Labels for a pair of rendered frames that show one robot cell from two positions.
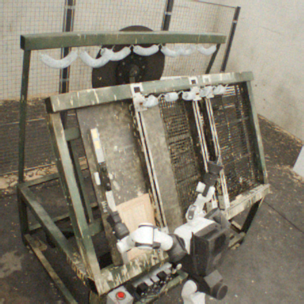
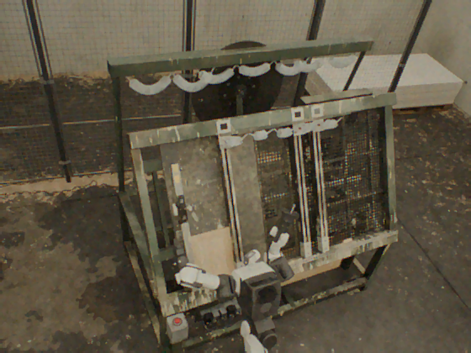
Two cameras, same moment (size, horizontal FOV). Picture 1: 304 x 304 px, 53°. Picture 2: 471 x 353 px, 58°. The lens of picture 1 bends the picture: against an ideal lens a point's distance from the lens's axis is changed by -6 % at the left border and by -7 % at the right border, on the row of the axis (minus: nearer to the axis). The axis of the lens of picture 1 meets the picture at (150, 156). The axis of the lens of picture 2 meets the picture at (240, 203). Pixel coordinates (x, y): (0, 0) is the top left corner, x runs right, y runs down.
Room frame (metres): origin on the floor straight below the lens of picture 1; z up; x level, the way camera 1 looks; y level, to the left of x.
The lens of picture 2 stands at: (-0.18, -0.67, 3.56)
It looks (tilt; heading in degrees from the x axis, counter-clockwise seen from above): 44 degrees down; 16
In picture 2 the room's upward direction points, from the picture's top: 9 degrees clockwise
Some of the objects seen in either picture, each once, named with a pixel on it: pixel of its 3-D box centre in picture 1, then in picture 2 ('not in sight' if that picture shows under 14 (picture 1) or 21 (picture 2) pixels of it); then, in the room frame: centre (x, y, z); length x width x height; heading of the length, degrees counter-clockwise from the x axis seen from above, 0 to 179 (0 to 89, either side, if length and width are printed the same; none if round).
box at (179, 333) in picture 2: (119, 302); (177, 328); (1.18, 0.02, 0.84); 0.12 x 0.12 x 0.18; 47
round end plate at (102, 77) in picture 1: (132, 70); (240, 91); (2.74, 0.30, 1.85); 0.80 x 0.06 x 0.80; 137
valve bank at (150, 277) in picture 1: (158, 279); (229, 312); (1.55, -0.23, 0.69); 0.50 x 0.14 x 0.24; 137
